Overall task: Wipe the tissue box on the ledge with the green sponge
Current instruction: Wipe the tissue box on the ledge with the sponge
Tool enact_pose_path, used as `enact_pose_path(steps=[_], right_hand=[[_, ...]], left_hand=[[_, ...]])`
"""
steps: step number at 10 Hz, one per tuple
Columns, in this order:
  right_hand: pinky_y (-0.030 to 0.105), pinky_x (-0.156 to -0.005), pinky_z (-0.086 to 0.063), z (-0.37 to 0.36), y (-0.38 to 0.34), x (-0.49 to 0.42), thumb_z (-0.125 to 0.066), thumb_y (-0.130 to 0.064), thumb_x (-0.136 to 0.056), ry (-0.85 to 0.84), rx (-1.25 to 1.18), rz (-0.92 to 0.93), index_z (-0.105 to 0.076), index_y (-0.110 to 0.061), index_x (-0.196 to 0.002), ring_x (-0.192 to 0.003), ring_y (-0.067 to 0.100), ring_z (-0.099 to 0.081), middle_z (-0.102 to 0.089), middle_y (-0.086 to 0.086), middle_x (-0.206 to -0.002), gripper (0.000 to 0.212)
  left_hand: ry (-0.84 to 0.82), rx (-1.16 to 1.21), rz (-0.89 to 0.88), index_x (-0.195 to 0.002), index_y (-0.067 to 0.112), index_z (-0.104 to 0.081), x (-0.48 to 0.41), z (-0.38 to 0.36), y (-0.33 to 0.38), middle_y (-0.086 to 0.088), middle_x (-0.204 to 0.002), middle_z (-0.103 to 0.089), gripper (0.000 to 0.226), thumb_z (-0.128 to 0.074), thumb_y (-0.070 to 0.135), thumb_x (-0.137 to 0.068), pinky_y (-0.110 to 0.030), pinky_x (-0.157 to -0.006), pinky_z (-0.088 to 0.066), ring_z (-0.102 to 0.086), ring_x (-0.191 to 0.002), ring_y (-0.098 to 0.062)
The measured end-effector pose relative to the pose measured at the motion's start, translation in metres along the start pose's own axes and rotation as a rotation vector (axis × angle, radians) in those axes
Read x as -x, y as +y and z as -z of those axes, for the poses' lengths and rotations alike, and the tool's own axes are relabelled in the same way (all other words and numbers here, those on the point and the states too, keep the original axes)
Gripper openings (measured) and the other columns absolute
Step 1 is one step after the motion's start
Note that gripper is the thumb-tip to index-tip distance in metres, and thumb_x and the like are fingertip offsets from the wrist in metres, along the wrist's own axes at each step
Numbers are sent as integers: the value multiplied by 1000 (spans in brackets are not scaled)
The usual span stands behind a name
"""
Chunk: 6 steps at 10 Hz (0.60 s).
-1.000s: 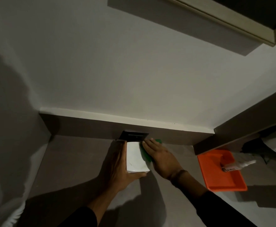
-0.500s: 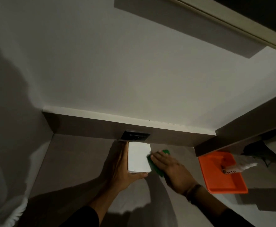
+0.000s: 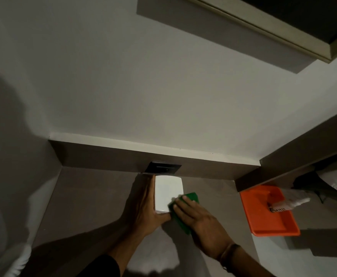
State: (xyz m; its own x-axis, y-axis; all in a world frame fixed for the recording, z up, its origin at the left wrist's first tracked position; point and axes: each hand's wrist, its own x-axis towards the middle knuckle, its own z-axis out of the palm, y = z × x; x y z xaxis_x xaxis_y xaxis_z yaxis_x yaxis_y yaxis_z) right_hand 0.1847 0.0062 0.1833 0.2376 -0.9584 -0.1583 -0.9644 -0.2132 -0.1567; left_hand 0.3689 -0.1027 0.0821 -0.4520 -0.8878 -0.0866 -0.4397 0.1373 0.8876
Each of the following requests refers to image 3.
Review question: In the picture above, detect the person's left hand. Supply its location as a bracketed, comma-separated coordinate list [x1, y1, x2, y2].
[127, 175, 172, 237]

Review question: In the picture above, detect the person's right hand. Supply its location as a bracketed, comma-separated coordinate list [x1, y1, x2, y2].
[172, 194, 235, 259]

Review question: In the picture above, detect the green cleaning cloth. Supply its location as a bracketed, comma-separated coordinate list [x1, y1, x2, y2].
[168, 192, 200, 236]

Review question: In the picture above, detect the person's left forearm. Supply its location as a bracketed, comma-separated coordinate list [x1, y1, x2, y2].
[99, 226, 149, 277]

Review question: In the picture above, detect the person's right forearm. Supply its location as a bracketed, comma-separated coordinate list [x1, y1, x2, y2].
[222, 246, 279, 277]

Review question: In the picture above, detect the black sleeve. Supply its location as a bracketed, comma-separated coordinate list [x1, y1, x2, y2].
[77, 253, 130, 277]

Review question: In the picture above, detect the orange plastic tray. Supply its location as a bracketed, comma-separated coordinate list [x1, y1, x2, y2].
[240, 185, 301, 237]

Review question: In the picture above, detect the brown wooden ledge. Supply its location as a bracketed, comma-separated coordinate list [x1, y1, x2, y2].
[48, 132, 262, 183]

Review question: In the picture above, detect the white tube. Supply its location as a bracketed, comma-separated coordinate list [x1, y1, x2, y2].
[268, 190, 311, 213]

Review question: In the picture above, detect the black paper roll holder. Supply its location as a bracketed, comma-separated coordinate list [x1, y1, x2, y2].
[291, 169, 328, 204]

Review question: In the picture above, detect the brown wooden shelf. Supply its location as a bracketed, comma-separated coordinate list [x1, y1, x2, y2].
[235, 107, 337, 194]

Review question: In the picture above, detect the beige framed mirror cabinet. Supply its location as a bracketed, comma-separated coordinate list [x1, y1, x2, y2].
[183, 0, 337, 64]

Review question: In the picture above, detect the thin wrist bracelet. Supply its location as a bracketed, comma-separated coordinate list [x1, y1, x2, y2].
[217, 243, 241, 270]

